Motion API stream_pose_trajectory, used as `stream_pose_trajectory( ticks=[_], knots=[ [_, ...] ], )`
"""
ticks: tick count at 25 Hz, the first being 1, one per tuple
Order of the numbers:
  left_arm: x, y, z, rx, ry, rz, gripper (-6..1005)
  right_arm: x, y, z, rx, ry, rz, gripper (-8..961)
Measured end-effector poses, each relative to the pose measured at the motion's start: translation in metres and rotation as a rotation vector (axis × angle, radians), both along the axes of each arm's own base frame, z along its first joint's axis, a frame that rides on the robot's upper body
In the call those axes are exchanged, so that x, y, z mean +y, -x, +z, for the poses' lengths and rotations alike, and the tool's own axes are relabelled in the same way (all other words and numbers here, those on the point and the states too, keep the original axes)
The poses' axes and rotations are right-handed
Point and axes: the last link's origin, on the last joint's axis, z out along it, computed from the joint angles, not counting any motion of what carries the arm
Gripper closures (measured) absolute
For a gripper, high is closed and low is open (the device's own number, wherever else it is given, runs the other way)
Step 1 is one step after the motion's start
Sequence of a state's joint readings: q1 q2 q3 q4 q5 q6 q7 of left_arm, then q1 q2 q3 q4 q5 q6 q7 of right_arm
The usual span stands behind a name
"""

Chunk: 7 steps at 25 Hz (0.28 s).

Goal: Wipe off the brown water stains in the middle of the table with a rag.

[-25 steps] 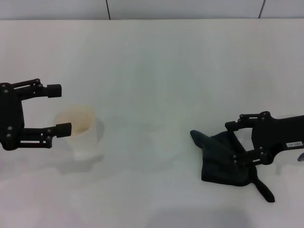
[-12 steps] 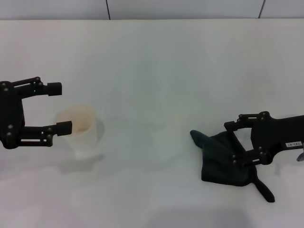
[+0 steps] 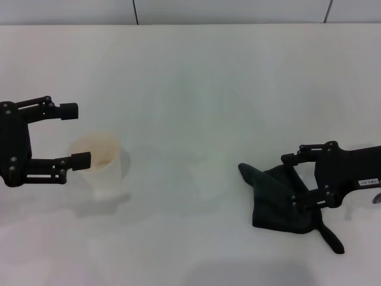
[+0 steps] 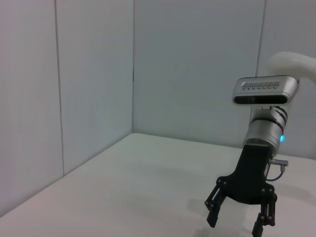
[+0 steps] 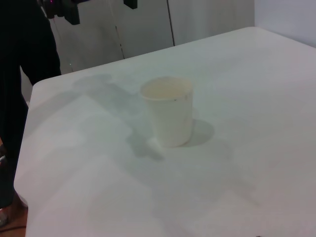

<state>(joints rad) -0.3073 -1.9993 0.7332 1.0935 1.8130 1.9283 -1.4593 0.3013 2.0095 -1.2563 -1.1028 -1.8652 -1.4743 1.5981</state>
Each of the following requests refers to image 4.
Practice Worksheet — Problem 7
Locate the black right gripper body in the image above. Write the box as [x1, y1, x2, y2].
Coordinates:
[216, 144, 276, 206]

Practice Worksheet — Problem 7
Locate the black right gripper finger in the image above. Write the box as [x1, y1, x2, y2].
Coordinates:
[204, 184, 230, 228]
[251, 192, 278, 237]

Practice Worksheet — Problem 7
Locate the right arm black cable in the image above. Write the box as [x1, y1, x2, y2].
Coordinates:
[267, 158, 290, 182]

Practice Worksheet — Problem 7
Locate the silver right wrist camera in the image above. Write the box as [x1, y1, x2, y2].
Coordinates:
[232, 76, 299, 107]

